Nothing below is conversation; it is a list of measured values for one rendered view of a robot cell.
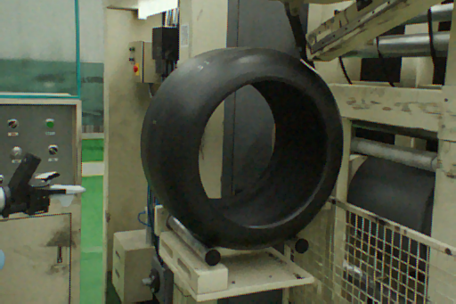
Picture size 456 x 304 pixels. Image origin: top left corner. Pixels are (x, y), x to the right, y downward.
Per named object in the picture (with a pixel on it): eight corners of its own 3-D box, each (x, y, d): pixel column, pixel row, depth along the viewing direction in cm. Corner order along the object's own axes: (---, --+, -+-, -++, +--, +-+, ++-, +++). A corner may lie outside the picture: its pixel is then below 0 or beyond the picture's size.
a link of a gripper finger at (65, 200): (84, 205, 145) (49, 203, 143) (85, 185, 144) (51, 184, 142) (83, 209, 142) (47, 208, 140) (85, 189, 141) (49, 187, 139)
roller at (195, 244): (166, 227, 165) (166, 214, 165) (179, 225, 167) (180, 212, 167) (205, 267, 134) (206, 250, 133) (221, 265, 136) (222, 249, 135)
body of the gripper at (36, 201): (38, 202, 147) (-7, 210, 139) (40, 175, 145) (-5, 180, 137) (51, 212, 142) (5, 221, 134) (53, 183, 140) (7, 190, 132)
